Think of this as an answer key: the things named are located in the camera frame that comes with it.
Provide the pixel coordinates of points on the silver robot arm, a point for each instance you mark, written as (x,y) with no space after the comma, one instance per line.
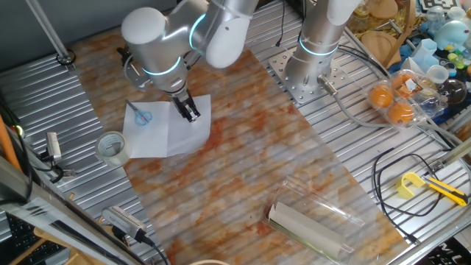
(147,29)

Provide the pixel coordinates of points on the grey metal beam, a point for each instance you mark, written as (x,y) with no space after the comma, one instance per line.
(48,217)

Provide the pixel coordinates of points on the aluminium profile bar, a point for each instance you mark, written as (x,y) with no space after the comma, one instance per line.
(456,152)

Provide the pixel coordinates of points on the black keyboard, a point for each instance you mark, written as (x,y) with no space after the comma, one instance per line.
(22,239)

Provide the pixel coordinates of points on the glass jar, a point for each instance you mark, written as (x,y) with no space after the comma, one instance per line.
(358,18)

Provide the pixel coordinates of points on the yellow utility knife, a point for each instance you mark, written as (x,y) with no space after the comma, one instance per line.
(447,190)

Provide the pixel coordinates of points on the metal tripod pole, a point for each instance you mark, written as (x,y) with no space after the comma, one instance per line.
(48,31)

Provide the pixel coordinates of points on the beige round rim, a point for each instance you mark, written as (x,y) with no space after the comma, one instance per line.
(209,262)

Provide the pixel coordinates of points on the yellow plastic hook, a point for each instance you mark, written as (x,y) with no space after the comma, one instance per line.
(403,189)

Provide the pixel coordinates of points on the blue whale toy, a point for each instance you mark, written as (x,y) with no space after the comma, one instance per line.
(452,35)

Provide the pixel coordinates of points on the clear tape roll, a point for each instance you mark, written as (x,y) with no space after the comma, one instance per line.
(110,162)

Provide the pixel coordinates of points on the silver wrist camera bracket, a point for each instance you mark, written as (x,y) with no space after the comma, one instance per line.
(138,79)

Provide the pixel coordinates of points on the white paper sheet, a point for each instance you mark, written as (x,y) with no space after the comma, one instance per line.
(154,140)

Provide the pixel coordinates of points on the clear plastic bottle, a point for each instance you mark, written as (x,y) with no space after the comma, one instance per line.
(436,15)

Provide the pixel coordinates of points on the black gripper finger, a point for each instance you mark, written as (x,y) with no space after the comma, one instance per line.
(193,111)
(187,115)

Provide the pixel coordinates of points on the green yellow toy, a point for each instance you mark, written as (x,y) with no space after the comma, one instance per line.
(456,60)

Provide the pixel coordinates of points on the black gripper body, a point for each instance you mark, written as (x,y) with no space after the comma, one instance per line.
(181,100)

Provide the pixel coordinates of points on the oranges in plastic tray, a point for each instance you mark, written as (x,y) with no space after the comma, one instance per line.
(423,106)

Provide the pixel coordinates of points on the pale blue hexagonal cup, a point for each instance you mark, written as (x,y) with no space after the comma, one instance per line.
(425,51)

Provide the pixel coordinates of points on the orange egg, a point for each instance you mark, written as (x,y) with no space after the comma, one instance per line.
(380,96)
(400,113)
(400,81)

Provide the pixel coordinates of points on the clear plastic box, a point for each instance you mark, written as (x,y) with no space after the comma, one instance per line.
(320,206)

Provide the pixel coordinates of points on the silver camera on mount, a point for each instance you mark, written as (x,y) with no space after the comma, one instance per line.
(53,145)

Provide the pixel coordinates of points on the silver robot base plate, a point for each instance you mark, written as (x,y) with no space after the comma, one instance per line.
(276,66)

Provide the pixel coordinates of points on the white plastic cup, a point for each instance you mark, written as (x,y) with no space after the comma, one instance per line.
(438,73)

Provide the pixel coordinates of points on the dark glass bowl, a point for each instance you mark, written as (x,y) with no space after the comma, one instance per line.
(453,92)

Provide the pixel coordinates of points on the black white marker card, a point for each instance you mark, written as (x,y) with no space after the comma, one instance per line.
(439,4)

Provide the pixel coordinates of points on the orange pole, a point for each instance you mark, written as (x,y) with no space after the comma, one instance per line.
(7,143)

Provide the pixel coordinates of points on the orange marbled table mat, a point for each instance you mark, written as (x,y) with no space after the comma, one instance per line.
(239,154)

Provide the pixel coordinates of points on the black printed sign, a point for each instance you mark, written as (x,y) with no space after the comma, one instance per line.
(449,254)

